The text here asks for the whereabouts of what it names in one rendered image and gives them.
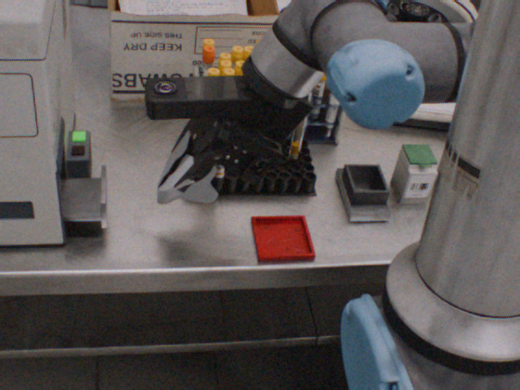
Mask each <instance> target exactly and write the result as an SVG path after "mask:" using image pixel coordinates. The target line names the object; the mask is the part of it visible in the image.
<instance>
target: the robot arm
mask: <svg viewBox="0 0 520 390"><path fill-rule="evenodd" d="M389 2H390V1H389V0H292V1H291V3H290V4H289V5H287V7H286V8H284V9H283V11H282V12H281V13H280V15H279V16H278V18H277V19H276V20H275V21H274V23H272V24H271V25H270V27H269V28H268V29H267V31H266V32H265V33H264V35H263V36H262V37H261V40H260V41H259V42H258V43H257V44H256V45H255V46H254V48H253V49H252V52H251V55H250V56H249V57H248V58H247V59H246V60H245V62H244V63H243V64H242V66H241V69H242V72H243V75H216V76H203V77H156V78H149V79H148V80H147V81H146V83H145V100H146V102H145V109H146V113H147V115H148V117H149V118H150V119H151V120H174V119H189V121H188V122H187V124H186V125H185V127H184V129H183V130H182V132H181V134H180V136H179V138H178V139H177V141H176V143H175V145H174V147H173V149H172V150H171V155H170V156H169V158H168V160H167V162H166V164H165V166H164V168H163V170H162V174H161V177H160V179H159V182H158V184H157V203H159V204H167V203H169V202H172V201H175V200H177V199H182V200H187V201H192V202H201V203H211V202H214V201H215V199H216V198H217V196H218V194H217V192H216V190H215V189H214V188H213V186H212V185H211V183H210V182H211V181H212V180H213V178H214V177H215V175H216V171H217V170H216V166H215V163H216V164H218V165H220V166H222V167H224V170H226V171H228V172H230V173H232V174H234V175H236V176H239V179H240V180H242V181H244V182H247V183H249V184H251V185H253V186H256V185H257V184H258V183H259V182H260V181H261V180H262V179H263V178H264V176H265V175H266V174H267V173H268V172H269V171H270V170H271V169H272V167H273V166H274V165H275V164H276V163H277V162H278V161H279V160H280V158H281V157H282V156H283V153H282V148H281V144H282V143H283V141H284V140H285V139H286V138H287V137H289V136H290V135H291V133H292V132H293V131H294V130H295V129H296V128H297V127H298V126H299V124H300V123H301V122H302V121H303V120H304V119H305V118H306V116H307V115H308V114H309V113H310V112H311V111H312V110H313V109H314V106H313V104H312V102H310V101H309V97H308V93H309V92H310V90H311V89H312V88H313V87H314V86H315V85H316V83H317V82H318V81H319V80H321V79H322V77H323V76H324V75H325V76H326V81H327V84H328V87H329V88H330V91H331V93H332V95H333V96H334V97H335V99H336V100H337V101H338V102H339V103H340V105H341V107H342V109H343V111H344V113H345V115H346V116H347V117H348V118H349V119H350V120H351V121H352V122H353V123H354V124H357V125H359V126H361V127H364V128H368V129H376V130H377V129H385V128H389V127H390V126H392V125H394V124H397V123H400V124H402V123H404V122H406V121H407V120H408V118H409V117H410V116H411V115H412V114H413V113H414V112H415V111H416V110H417V109H418V108H419V107H420V106H421V105H424V104H441V103H455V106H454V113H453V116H452V120H451V123H450V126H449V130H448V135H447V138H446V140H447V142H446V145H445V148H444V151H443V155H442V158H441V161H440V164H439V168H438V172H437V175H436V182H435V188H434V192H433V195H432V199H431V201H430V205H429V209H428V211H427V215H426V218H425V221H424V225H423V229H422V235H421V237H420V240H417V241H415V242H413V243H412V244H410V245H408V246H407V247H405V248H404V249H402V250H401V251H400V252H399V253H398V254H397V255H396V256H395V257H394V259H393V260H392V261H391V264H390V266H389V268H388V270H387V274H386V278H385V282H384V286H383V291H382V293H381V294H380V295H375V296H373V297H370V296H369V295H368V294H364V295H362V297H361V298H359V299H355V300H352V301H350V302H349V303H348V304H347V305H346V307H345V309H344V313H343V316H342V329H341V345H342V353H343V359H344V368H345V372H346V375H345V377H346V380H347V384H348V387H349V390H520V0H482V1H481V4H480V8H479V10H478V13H477V19H476V20H475V21H473V22H471V23H462V22H459V23H448V22H441V23H427V22H389V21H387V19H386V18H385V16H384V14H383V12H382V10H385V9H386V8H387V4H388V3H389ZM269 144H271V145H272V146H273V147H275V148H276V149H274V148H272V147H270V146H268V145H269ZM263 158H264V159H266V160H268V161H270V162H271V164H270V165H269V166H268V167H267V168H266V170H265V171H264V172H263V173H262V174H261V175H260V176H256V175H252V174H250V173H248V172H249V171H251V172H253V173H256V172H257V171H258V170H259V169H260V166H259V162H258V161H259V160H260V159H263Z"/></svg>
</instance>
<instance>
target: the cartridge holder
mask: <svg viewBox="0 0 520 390"><path fill-rule="evenodd" d="M336 178H337V181H338V184H339V188H340V190H341V193H342V196H343V199H344V205H345V208H346V211H347V213H348V216H349V220H350V222H351V221H390V218H391V215H392V214H391V212H390V209H389V206H388V204H387V201H388V198H389V195H390V190H389V187H388V186H387V183H386V181H385V178H384V174H383V172H382V169H381V167H380V164H345V165H344V168H337V171H336Z"/></svg>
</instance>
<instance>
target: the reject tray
mask: <svg viewBox="0 0 520 390"><path fill-rule="evenodd" d="M251 225H252V229H253V234H254V238H255V244H256V249H257V253H258V258H259V262H263V261H289V260H315V259H316V252H315V249H314V245H313V242H312V239H311V235H310V232H309V228H308V225H307V222H306V216H305V215H275V216H251Z"/></svg>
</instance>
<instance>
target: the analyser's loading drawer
mask: <svg viewBox="0 0 520 390"><path fill-rule="evenodd" d="M58 176H59V184H60V193H61V202H62V210H63V218H64V221H93V220H101V227H102V228H106V227H107V191H108V190H107V168H106V165H101V175H100V177H98V178H61V174H60V175H58Z"/></svg>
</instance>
